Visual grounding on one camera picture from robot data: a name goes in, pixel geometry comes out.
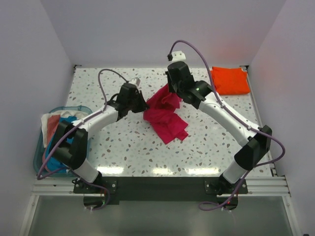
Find magenta t shirt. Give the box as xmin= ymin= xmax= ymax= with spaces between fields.
xmin=143 ymin=85 xmax=189 ymax=144

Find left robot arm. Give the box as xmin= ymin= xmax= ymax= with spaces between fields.
xmin=49 ymin=78 xmax=148 ymax=193

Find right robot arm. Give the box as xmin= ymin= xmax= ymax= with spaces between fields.
xmin=166 ymin=61 xmax=272 ymax=193

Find folded orange t shirt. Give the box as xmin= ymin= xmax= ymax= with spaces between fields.
xmin=210 ymin=66 xmax=251 ymax=95

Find white t shirt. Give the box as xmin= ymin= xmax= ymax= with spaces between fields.
xmin=41 ymin=110 xmax=88 ymax=148

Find salmon pink t shirt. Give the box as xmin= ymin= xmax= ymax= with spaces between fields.
xmin=42 ymin=115 xmax=61 ymax=162

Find blue t shirt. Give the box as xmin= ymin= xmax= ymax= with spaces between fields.
xmin=45 ymin=116 xmax=77 ymax=172

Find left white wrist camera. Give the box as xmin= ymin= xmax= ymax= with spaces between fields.
xmin=129 ymin=77 xmax=140 ymax=88

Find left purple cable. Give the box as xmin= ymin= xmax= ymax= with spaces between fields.
xmin=36 ymin=69 xmax=130 ymax=210

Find purple cable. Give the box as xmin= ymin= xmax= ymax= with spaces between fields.
xmin=168 ymin=40 xmax=286 ymax=211
xmin=36 ymin=69 xmax=130 ymax=210

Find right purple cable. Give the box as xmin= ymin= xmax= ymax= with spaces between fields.
xmin=168 ymin=40 xmax=286 ymax=211

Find aluminium frame rail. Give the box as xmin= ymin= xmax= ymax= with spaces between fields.
xmin=20 ymin=167 xmax=297 ymax=236

